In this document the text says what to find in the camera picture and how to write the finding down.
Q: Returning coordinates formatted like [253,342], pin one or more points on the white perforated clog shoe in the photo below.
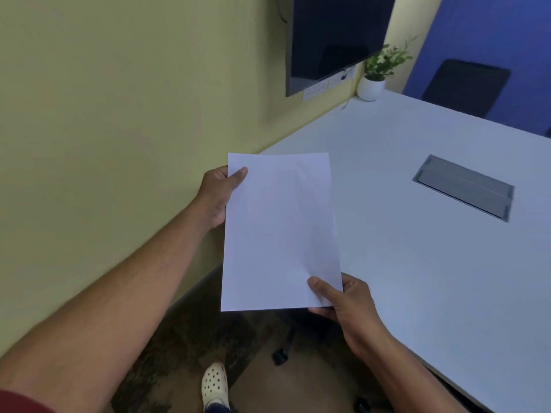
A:
[214,384]

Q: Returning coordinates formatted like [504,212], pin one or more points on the person's left forearm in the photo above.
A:
[107,305]

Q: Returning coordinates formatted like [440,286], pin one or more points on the black wall monitor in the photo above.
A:
[335,34]

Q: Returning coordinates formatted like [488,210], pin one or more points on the white table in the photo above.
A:
[430,210]

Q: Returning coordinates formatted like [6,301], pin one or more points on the person's right thumb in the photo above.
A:
[323,290]

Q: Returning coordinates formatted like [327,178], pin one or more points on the white wall socket panel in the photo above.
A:
[329,83]

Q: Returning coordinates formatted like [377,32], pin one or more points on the black office chair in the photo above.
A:
[467,88]

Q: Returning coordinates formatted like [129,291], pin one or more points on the green plant in white pot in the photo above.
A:
[379,73]

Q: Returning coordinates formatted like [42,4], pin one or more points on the person's right hand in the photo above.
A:
[353,313]

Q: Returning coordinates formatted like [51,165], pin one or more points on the person's right forearm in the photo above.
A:
[407,374]

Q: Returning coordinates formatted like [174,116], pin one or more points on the person's left hand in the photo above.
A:
[213,197]

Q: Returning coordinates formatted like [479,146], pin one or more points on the white paper sheet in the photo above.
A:
[280,232]

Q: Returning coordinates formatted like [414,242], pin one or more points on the person's left thumb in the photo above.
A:
[237,175]

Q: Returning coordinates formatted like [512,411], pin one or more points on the black wheeled chair base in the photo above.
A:
[301,331]

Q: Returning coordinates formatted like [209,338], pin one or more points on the red shirt sleeve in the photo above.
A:
[21,404]

